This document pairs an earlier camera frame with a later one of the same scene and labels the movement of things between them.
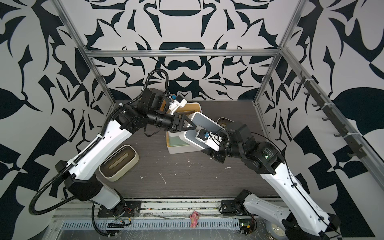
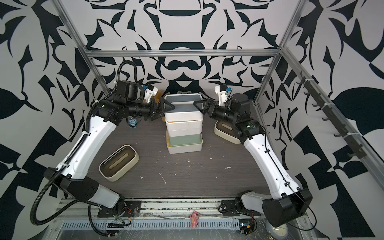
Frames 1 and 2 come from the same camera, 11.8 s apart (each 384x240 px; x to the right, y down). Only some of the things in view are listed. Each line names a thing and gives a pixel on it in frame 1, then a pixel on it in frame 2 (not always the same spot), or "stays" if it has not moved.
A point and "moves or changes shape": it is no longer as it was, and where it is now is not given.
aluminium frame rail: x=183 y=53 stays
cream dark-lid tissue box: x=119 y=163 stays
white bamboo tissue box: x=190 y=107 moves or changes shape
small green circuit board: x=245 y=225 stays
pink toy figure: x=194 y=218 stays
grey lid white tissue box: x=201 y=121 -> x=185 y=110
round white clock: x=276 y=230 stays
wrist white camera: x=209 y=139 -> x=222 y=90
